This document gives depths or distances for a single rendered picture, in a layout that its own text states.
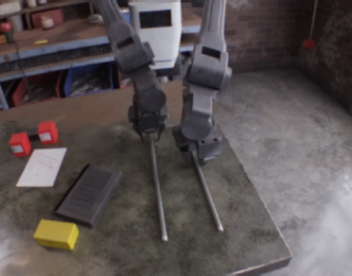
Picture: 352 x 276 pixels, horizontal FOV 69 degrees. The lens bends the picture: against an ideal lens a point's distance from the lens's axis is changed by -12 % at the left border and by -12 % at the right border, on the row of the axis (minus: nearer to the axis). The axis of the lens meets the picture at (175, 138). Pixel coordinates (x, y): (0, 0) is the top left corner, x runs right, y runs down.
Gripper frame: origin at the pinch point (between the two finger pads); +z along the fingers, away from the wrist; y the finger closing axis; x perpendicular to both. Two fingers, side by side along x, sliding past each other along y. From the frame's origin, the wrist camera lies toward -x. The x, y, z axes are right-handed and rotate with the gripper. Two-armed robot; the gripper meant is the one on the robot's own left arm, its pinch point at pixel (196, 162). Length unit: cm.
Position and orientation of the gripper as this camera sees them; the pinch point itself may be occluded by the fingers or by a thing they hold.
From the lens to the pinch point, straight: 70.8
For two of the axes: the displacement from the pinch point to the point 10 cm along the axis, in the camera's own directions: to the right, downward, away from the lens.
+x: -1.9, -5.9, 7.8
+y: 9.8, -1.5, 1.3
